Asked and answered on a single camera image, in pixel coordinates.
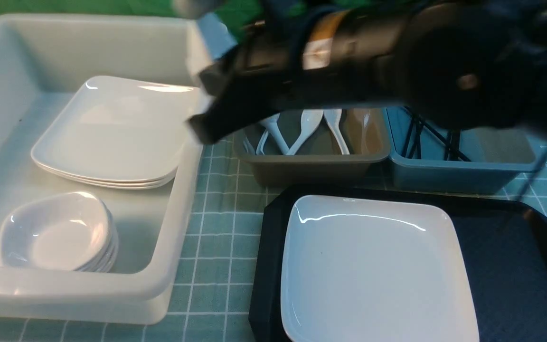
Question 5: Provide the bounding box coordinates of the blue plastic bin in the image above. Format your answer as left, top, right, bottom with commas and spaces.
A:
384, 107, 543, 194

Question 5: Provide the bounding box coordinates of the stack of white bowls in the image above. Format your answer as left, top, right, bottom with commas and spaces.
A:
0, 192, 119, 273

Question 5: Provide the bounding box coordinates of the white ceramic spoon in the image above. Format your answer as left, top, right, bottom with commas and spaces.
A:
285, 110, 324, 156

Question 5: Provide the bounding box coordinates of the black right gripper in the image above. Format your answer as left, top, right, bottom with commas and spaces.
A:
187, 7, 409, 145

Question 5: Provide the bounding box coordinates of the black serving tray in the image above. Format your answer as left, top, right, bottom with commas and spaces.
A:
248, 185, 547, 342

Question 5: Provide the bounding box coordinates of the grey-white spoon on top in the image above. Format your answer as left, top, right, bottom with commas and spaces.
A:
260, 113, 289, 154

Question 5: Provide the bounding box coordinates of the long diagonal black chopstick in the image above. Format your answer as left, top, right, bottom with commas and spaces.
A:
402, 106, 471, 162

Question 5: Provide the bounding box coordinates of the black cable right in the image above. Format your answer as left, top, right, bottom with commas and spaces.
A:
516, 142, 547, 202

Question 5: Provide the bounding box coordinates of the brown plastic bin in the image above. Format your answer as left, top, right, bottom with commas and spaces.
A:
234, 108, 391, 188

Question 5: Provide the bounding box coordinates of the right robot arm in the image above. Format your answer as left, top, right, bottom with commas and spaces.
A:
188, 0, 547, 144

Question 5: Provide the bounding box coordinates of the black chopstick in bin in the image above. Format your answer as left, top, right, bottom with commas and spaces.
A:
401, 114, 424, 159

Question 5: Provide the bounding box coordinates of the stack of white plates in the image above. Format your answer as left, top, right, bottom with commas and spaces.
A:
30, 76, 208, 189

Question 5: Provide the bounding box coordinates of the white spoon underneath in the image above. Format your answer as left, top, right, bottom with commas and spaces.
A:
255, 130, 269, 155

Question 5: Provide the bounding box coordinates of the large white square plate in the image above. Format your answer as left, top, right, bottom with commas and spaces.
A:
281, 195, 480, 342

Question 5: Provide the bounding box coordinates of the white spoon in bin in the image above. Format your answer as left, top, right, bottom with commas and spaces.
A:
323, 109, 350, 154

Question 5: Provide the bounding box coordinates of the large white plastic tub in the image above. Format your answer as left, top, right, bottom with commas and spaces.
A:
0, 13, 229, 325

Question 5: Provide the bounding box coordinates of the green checked tablecloth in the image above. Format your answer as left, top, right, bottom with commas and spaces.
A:
0, 133, 547, 342

